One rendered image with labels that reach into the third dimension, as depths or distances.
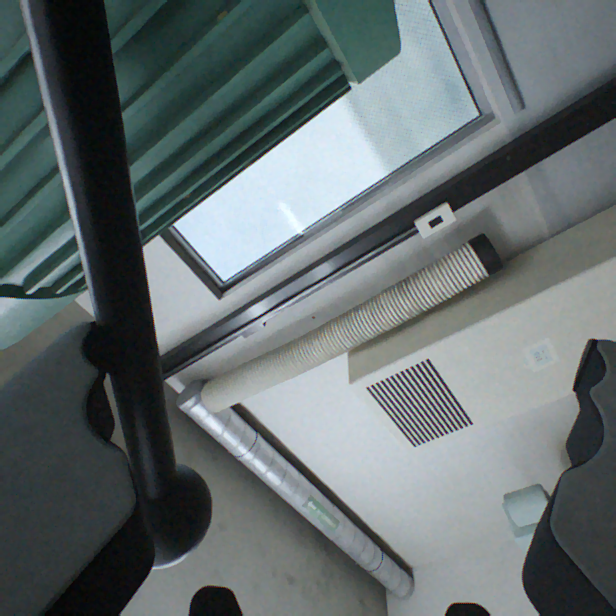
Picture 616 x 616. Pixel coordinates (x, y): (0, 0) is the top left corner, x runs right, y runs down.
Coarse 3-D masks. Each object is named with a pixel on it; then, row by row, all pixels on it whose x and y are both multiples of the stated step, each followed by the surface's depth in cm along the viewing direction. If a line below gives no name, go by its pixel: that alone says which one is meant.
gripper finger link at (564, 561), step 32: (608, 352) 10; (576, 384) 11; (608, 384) 9; (608, 416) 8; (576, 448) 9; (608, 448) 7; (576, 480) 7; (608, 480) 7; (544, 512) 7; (576, 512) 6; (608, 512) 6; (544, 544) 6; (576, 544) 6; (608, 544) 6; (544, 576) 6; (576, 576) 6; (608, 576) 5; (544, 608) 6; (576, 608) 6; (608, 608) 5
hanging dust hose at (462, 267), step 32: (448, 256) 155; (480, 256) 147; (416, 288) 156; (448, 288) 153; (352, 320) 167; (384, 320) 162; (288, 352) 179; (320, 352) 173; (224, 384) 190; (256, 384) 185
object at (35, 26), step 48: (48, 0) 7; (96, 0) 7; (48, 48) 7; (96, 48) 8; (48, 96) 8; (96, 96) 8; (96, 144) 8; (96, 192) 9; (96, 240) 9; (96, 288) 10; (144, 288) 10; (144, 336) 11; (144, 384) 11; (144, 432) 12; (144, 480) 13; (192, 480) 15; (192, 528) 14
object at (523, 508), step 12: (516, 492) 186; (528, 492) 183; (540, 492) 180; (504, 504) 198; (516, 504) 182; (528, 504) 180; (540, 504) 178; (516, 516) 181; (528, 516) 179; (540, 516) 178; (516, 528) 188; (528, 528) 185; (516, 540) 185; (528, 540) 185
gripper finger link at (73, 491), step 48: (96, 336) 11; (48, 384) 9; (96, 384) 9; (0, 432) 7; (48, 432) 7; (96, 432) 8; (0, 480) 7; (48, 480) 7; (96, 480) 7; (0, 528) 6; (48, 528) 6; (96, 528) 6; (144, 528) 7; (0, 576) 5; (48, 576) 5; (96, 576) 6; (144, 576) 7
